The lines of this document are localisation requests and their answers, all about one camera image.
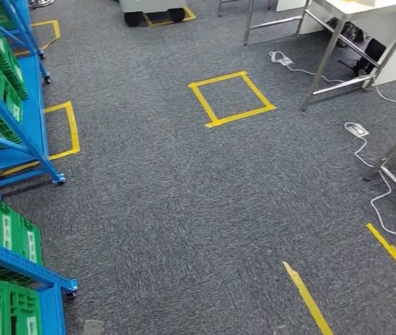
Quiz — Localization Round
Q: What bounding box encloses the steel frame table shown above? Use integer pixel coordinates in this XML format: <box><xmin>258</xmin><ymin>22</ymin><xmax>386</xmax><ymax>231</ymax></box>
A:
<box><xmin>301</xmin><ymin>0</ymin><xmax>396</xmax><ymax>113</ymax></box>
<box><xmin>217</xmin><ymin>0</ymin><xmax>312</xmax><ymax>47</ymax></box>

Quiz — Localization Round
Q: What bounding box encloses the yellow floor tape square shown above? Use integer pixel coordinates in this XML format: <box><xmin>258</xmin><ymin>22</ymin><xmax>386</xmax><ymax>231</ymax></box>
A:
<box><xmin>187</xmin><ymin>70</ymin><xmax>277</xmax><ymax>129</ymax></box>
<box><xmin>144</xmin><ymin>5</ymin><xmax>197</xmax><ymax>28</ymax></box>
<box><xmin>0</xmin><ymin>100</ymin><xmax>81</xmax><ymax>177</ymax></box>

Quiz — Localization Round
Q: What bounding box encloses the yellow floor tape strip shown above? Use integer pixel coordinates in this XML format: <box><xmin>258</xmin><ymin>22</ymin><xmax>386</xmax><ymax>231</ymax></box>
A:
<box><xmin>282</xmin><ymin>261</ymin><xmax>335</xmax><ymax>335</ymax></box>

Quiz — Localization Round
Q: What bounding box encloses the steel workbench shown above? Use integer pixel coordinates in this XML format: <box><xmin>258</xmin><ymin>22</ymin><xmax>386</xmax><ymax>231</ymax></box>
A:
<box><xmin>362</xmin><ymin>117</ymin><xmax>396</xmax><ymax>209</ymax></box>

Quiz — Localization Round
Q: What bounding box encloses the grey wheeled cart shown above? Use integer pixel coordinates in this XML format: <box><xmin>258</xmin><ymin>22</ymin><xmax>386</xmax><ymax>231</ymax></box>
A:
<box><xmin>119</xmin><ymin>0</ymin><xmax>187</xmax><ymax>28</ymax></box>

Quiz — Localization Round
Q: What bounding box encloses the blue metal shelf rack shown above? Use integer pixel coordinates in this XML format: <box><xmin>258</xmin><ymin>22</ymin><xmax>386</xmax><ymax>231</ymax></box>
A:
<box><xmin>0</xmin><ymin>232</ymin><xmax>79</xmax><ymax>335</ymax></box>
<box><xmin>0</xmin><ymin>0</ymin><xmax>67</xmax><ymax>198</ymax></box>

